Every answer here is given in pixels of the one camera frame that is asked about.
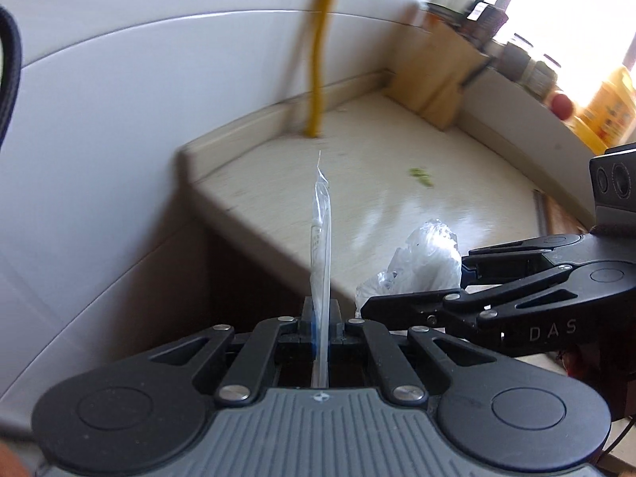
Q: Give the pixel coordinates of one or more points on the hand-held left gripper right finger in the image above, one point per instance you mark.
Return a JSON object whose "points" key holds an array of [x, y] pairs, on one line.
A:
{"points": [[335, 328]]}

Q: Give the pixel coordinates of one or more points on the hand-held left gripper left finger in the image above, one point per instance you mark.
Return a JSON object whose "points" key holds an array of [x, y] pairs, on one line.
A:
{"points": [[308, 338]]}

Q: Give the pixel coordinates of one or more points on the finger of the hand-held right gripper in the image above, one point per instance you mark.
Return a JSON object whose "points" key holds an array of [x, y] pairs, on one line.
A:
{"points": [[397, 308], [507, 264]]}

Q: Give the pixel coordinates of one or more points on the small clear plastic bag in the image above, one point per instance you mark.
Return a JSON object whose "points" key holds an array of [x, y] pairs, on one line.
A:
{"points": [[422, 263]]}

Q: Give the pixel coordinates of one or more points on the thin clear plastic sleeve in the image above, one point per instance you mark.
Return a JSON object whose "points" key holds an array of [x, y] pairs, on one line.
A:
{"points": [[320, 238]]}

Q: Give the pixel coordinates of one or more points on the green leaf scrap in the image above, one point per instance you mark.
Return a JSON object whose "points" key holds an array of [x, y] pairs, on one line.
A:
{"points": [[421, 178]]}

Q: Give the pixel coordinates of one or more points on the red tomato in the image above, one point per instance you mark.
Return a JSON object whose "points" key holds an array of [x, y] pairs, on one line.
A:
{"points": [[561, 105]]}

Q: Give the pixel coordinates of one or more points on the glass jar yellow pickles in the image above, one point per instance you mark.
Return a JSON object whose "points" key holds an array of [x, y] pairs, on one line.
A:
{"points": [[544, 77]]}

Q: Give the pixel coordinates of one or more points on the wooden knife block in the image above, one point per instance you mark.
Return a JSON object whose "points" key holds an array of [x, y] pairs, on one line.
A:
{"points": [[432, 74]]}

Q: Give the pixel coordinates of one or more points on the yellow pipe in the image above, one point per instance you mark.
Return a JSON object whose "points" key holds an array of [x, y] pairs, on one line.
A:
{"points": [[318, 84]]}

